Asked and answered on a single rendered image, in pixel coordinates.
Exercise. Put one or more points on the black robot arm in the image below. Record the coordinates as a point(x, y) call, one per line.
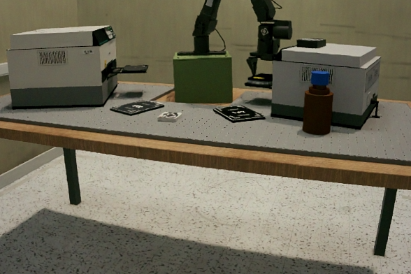
point(265, 12)

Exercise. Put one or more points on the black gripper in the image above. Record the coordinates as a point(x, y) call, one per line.
point(265, 49)

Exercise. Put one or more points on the brown bottle with blue cap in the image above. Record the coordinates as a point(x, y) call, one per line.
point(318, 105)

